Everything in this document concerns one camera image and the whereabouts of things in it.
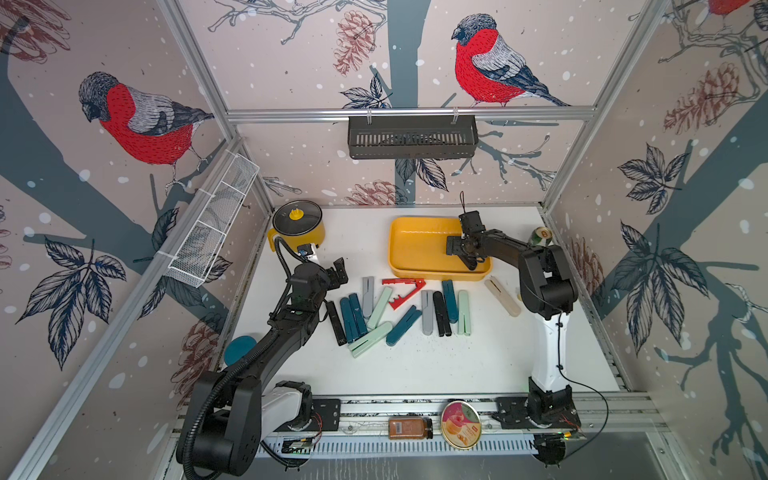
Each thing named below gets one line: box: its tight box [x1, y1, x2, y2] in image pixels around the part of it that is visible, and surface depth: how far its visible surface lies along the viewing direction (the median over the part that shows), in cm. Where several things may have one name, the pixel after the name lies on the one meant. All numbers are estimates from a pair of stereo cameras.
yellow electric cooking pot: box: [267, 200, 326, 252], surface depth 103 cm
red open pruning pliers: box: [382, 278, 427, 310], surface depth 97 cm
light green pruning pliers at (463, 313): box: [457, 290, 471, 336], surface depth 92 cm
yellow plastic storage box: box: [388, 217, 493, 281], surface depth 106 cm
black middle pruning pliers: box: [433, 291, 453, 337], surface depth 90 cm
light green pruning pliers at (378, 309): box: [366, 286, 393, 330], surface depth 92 cm
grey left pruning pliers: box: [362, 276, 374, 318], surface depth 97 cm
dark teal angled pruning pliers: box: [386, 305, 422, 347], surface depth 89 cm
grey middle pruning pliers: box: [421, 290, 434, 336], surface depth 92 cm
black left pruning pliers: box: [326, 301, 347, 347], surface depth 89 cm
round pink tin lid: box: [440, 400, 482, 450], surface depth 70 cm
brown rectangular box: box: [388, 417, 434, 440], surface depth 70 cm
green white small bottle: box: [529, 226, 553, 246], surface depth 100 cm
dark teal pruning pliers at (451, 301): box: [442, 280, 459, 323], surface depth 95 cm
